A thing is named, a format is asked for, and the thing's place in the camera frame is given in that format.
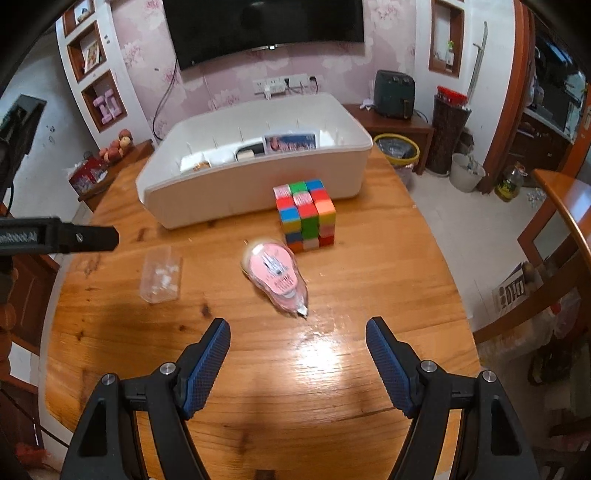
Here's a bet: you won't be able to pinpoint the white plastic storage bin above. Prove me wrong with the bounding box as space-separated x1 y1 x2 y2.
135 93 373 229

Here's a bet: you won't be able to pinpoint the multicolour puzzle cube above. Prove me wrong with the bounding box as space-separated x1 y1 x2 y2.
273 179 337 253

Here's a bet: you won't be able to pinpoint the small wooden side cabinet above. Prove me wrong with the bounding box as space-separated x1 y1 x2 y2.
78 140 154 212

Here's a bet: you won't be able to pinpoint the white power strip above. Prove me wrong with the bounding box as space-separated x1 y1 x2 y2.
252 74 320 98

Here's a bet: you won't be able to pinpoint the white bucket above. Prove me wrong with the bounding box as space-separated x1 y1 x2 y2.
450 153 486 193

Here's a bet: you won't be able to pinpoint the clear small plastic box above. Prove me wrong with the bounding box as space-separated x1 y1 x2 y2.
139 246 182 304

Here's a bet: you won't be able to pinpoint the black television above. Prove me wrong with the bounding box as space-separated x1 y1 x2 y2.
162 0 365 70

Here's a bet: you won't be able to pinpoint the clear box with cards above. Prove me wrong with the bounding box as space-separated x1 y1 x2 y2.
263 133 318 155

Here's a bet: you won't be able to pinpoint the wooden chair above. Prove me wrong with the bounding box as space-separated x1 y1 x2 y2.
474 169 590 344

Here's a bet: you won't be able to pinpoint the yellow rim trash bin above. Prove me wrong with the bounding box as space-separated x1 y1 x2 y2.
374 133 421 187

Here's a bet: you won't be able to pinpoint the black power adapter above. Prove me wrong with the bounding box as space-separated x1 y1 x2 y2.
235 142 266 157

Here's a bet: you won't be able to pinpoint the dark wicker basket red lid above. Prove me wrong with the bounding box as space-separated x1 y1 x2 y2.
426 86 471 176

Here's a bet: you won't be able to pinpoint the pink items in niche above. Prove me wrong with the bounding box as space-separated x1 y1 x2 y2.
93 89 124 125

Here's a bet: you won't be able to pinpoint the dark green air fryer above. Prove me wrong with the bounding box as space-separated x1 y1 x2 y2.
374 70 416 120

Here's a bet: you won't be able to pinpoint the beige rectangular block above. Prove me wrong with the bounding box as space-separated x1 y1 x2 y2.
236 150 256 161

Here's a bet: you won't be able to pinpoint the decorative peaches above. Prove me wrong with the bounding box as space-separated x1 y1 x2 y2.
98 129 133 165

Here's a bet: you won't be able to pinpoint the cooking oil bottle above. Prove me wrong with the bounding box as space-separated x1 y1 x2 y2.
495 162 528 202

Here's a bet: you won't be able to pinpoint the pink correction tape dispenser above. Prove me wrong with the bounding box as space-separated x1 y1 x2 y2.
240 238 308 319

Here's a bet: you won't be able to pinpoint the red gift box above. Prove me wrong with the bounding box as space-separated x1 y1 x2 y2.
68 156 108 196

